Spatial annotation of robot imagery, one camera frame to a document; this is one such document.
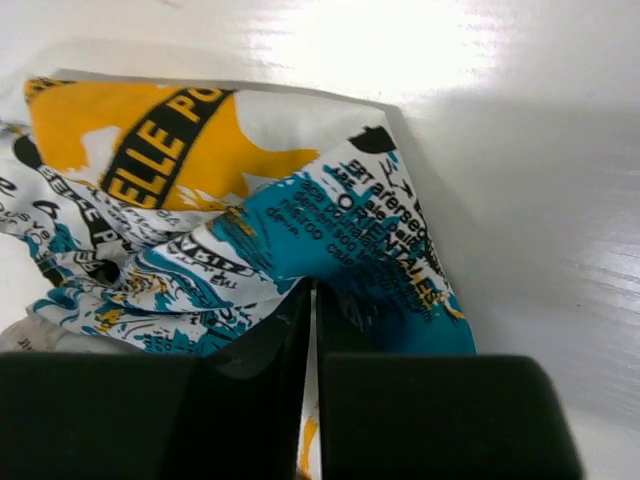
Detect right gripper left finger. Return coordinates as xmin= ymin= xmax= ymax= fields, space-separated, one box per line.
xmin=1 ymin=282 xmax=311 ymax=479

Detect colourful printed shorts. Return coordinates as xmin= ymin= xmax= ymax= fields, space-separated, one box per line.
xmin=0 ymin=68 xmax=479 ymax=480

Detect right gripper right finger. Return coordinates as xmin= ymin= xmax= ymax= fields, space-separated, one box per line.
xmin=316 ymin=286 xmax=583 ymax=479

